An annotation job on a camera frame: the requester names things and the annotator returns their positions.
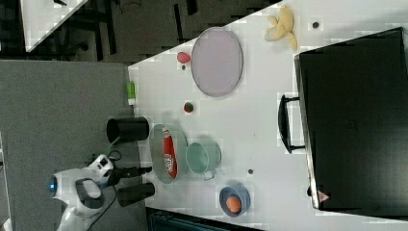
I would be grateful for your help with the peeled banana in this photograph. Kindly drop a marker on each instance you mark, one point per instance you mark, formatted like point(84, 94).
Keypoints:
point(282, 27)

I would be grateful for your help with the black cylinder upper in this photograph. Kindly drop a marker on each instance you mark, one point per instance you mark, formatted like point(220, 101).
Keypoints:
point(127, 129)

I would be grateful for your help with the red strawberry near plate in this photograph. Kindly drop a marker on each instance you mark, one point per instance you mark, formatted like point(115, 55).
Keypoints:
point(183, 58)

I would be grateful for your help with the orange fruit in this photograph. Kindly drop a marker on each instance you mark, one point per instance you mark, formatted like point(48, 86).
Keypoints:
point(233, 204)

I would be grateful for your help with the black cylinder lower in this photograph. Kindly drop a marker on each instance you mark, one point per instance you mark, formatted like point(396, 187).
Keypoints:
point(130, 195)

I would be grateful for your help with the red green strawberry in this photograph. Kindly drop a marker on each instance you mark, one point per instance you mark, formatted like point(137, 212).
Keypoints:
point(188, 107)

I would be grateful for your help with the green marker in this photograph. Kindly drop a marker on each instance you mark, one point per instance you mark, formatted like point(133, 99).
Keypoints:
point(131, 93)

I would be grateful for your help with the red ketchup bottle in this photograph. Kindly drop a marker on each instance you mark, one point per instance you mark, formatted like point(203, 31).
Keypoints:
point(169, 154)

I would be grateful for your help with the black toaster oven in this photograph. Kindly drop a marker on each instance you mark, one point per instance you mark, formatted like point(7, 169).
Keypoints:
point(353, 105)

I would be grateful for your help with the green metal cup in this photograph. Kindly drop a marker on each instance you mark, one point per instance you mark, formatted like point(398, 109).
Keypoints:
point(203, 157)

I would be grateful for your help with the grey round plate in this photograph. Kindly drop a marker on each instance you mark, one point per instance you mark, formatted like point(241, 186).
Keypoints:
point(216, 62)

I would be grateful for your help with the blue bowl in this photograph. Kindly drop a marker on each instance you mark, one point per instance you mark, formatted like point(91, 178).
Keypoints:
point(240, 192)

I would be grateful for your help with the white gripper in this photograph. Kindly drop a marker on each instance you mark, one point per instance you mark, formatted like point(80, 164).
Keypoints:
point(102, 167)

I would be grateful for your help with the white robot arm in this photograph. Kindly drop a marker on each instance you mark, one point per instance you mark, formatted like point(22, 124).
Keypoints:
point(80, 190)

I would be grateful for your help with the black cylinder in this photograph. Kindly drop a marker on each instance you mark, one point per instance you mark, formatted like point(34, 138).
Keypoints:
point(130, 195)
point(127, 129)

